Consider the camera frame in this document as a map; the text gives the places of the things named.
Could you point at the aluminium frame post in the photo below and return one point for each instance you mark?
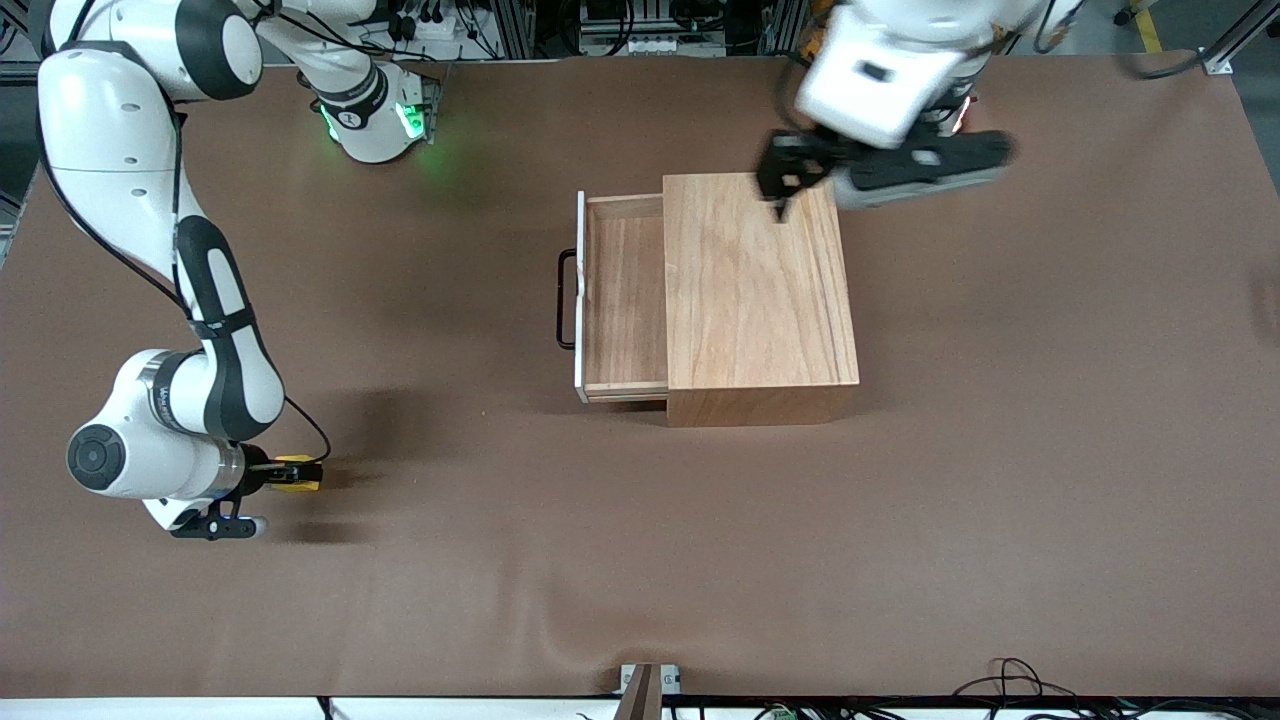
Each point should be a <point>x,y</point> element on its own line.
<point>515,30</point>

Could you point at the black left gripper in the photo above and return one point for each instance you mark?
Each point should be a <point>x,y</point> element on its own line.
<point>790,165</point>

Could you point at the yellow block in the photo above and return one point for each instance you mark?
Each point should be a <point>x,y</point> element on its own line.
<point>295,487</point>

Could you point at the wooden drawer cabinet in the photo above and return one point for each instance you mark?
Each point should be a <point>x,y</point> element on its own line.
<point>770,320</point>

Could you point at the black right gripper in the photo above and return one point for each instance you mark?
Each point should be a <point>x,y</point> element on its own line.
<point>258,469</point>

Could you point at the brown table mat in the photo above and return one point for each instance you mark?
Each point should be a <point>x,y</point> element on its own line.
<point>400,580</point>

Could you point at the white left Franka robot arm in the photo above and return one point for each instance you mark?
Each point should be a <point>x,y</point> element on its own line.
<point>880,90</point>

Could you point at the orange mesh bag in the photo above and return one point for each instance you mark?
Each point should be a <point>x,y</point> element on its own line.
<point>815,40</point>

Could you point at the white power strip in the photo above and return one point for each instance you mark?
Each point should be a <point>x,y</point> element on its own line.
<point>430,28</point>

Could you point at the aluminium frame profile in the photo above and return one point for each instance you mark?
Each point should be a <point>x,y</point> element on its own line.
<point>1218,62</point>

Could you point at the metal table edge bracket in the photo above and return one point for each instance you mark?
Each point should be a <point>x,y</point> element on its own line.
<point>668,680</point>

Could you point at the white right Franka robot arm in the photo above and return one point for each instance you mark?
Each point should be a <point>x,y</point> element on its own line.
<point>110,130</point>

